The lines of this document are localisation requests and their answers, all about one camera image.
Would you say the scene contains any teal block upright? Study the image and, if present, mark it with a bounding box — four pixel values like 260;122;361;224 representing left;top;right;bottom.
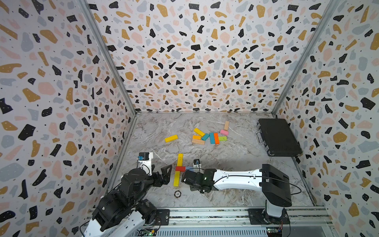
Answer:
209;133;215;144

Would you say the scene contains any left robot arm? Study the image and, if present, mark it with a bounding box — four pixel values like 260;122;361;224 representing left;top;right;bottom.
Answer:
81;165;172;237

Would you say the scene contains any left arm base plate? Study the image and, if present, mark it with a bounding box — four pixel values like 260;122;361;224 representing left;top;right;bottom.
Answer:
148;209;170;227

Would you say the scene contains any red block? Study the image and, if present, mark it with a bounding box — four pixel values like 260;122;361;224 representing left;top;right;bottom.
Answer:
175;166;186;172

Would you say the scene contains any tan block upper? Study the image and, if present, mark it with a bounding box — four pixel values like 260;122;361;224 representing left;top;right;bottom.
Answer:
224;121;229;131

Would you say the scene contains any pink block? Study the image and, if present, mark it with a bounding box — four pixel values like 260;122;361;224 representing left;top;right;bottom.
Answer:
220;129;229;136

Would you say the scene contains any lime yellow block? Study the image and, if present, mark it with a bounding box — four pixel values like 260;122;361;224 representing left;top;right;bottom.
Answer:
173;171;181;187

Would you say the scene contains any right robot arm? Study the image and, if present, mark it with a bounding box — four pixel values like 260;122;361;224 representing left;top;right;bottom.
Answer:
181;164;302;220

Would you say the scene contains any circuit board with leds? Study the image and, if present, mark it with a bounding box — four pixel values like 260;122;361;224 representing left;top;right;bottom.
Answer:
137;229;157;237

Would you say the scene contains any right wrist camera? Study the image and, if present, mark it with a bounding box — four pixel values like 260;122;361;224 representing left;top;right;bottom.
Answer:
193;159;201;170

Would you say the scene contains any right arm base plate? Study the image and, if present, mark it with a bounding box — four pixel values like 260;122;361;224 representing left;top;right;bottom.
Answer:
248;208;290;225

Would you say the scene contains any tan wooden block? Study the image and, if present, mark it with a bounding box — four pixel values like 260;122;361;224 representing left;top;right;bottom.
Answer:
192;139;205;145

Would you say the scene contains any teal block tilted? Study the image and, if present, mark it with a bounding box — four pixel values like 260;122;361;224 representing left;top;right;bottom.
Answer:
201;133;210;141

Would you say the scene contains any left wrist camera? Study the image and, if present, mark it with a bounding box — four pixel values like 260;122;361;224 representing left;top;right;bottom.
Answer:
137;152;154;176

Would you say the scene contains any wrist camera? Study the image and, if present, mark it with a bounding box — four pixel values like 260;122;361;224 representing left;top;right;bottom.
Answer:
193;159;201;170
137;152;154;176

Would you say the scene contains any orange block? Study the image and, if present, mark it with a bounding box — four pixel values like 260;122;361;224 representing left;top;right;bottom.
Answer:
213;133;220;144

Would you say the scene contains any aluminium front rail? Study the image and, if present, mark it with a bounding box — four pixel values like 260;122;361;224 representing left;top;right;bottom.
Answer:
160;206;333;228

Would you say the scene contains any black briefcase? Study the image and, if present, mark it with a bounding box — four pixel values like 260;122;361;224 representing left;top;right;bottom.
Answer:
256;118;303;157

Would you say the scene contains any green block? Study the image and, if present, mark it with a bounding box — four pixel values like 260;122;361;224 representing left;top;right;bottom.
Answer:
219;136;228;141

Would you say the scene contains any orange-yellow small block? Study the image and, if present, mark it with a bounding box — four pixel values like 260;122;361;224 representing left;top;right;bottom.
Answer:
192;135;201;140

